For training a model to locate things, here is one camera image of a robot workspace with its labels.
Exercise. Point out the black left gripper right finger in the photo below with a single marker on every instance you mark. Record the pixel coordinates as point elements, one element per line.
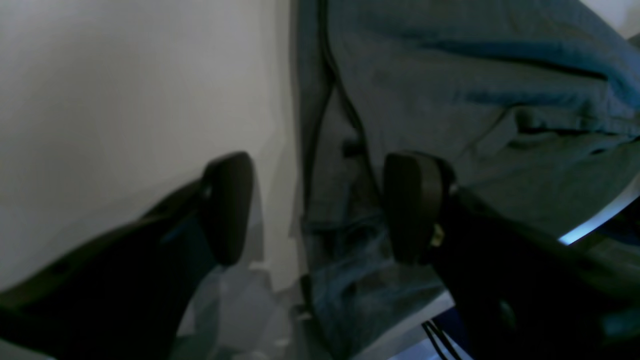
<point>520,293</point>

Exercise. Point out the grey T-shirt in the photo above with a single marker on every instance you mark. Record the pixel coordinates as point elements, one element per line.
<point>534,104</point>

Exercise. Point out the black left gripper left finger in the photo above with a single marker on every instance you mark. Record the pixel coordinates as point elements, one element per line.
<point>123,294</point>

